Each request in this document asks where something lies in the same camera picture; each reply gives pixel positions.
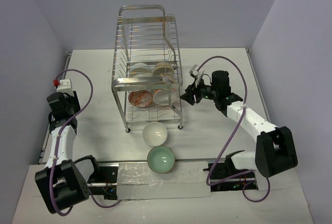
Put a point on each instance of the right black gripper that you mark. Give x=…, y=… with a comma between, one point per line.
x=189, y=96

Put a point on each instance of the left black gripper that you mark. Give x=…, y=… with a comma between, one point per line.
x=75, y=100

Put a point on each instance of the white bowl pink rim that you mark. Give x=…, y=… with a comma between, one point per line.
x=161, y=97

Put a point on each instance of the white bowl beige outside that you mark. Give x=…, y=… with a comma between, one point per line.
x=163, y=68

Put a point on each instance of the steel two-tier dish rack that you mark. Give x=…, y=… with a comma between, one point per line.
x=147, y=34

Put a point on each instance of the red patterned bowl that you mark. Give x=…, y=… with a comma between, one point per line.
x=140, y=98

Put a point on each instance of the pale green bowl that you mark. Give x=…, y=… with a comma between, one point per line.
x=161, y=159

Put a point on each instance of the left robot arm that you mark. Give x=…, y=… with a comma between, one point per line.
x=63, y=181

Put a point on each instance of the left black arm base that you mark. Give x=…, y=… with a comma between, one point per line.
x=104, y=182

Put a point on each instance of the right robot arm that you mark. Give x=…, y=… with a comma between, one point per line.
x=275, y=150

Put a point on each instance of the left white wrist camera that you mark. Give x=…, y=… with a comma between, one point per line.
x=64, y=86

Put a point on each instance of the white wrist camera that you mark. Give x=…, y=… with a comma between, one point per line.
x=197, y=74
x=64, y=86

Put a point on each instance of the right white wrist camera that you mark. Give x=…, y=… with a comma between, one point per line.
x=197, y=74

